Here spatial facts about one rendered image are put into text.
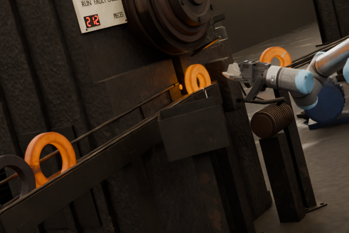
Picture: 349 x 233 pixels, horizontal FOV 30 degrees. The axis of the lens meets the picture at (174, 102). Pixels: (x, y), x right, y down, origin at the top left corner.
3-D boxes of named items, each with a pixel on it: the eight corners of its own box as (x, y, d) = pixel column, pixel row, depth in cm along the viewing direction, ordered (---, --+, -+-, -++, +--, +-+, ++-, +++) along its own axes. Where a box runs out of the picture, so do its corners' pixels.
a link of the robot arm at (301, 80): (309, 99, 253) (303, 87, 245) (280, 95, 260) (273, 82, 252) (317, 79, 256) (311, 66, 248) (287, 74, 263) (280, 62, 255)
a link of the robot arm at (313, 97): (325, 92, 266) (318, 77, 256) (311, 115, 264) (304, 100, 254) (305, 84, 272) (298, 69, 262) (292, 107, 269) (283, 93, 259)
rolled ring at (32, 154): (65, 201, 205) (58, 201, 207) (83, 149, 214) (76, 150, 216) (23, 174, 193) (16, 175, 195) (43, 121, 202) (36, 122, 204)
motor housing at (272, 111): (274, 225, 298) (245, 114, 292) (293, 207, 316) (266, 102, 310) (299, 224, 291) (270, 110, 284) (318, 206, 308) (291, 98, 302)
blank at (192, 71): (181, 66, 274) (187, 65, 272) (201, 64, 286) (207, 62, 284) (188, 103, 274) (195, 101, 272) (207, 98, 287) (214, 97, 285)
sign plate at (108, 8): (81, 33, 242) (68, -14, 240) (123, 23, 262) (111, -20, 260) (85, 32, 240) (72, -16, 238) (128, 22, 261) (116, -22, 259)
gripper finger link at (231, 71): (223, 62, 269) (242, 64, 265) (222, 76, 271) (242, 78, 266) (219, 63, 267) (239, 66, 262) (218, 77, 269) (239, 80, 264)
